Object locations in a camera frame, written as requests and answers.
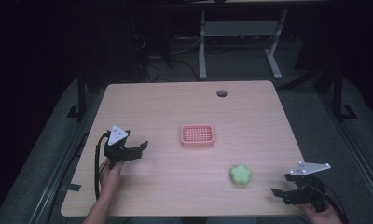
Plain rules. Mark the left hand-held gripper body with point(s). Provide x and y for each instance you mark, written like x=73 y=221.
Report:
x=116 y=135

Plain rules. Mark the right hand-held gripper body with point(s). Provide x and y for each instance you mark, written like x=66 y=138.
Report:
x=309 y=168

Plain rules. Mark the person's left hand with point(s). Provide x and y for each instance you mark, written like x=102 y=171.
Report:
x=110 y=178

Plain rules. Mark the person's right hand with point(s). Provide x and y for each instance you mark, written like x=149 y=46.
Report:
x=326 y=216

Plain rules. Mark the green flower-shaped soap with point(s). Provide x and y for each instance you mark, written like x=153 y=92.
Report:
x=241 y=175

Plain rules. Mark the black metal stand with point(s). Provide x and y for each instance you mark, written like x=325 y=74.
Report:
x=79 y=99
x=340 y=93

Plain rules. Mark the pink soap dish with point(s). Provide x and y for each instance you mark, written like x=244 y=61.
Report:
x=197 y=135

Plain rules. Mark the grey tape strip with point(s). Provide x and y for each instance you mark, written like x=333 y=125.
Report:
x=71 y=187

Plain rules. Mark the white metal desk frame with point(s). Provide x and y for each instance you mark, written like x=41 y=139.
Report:
x=240 y=29

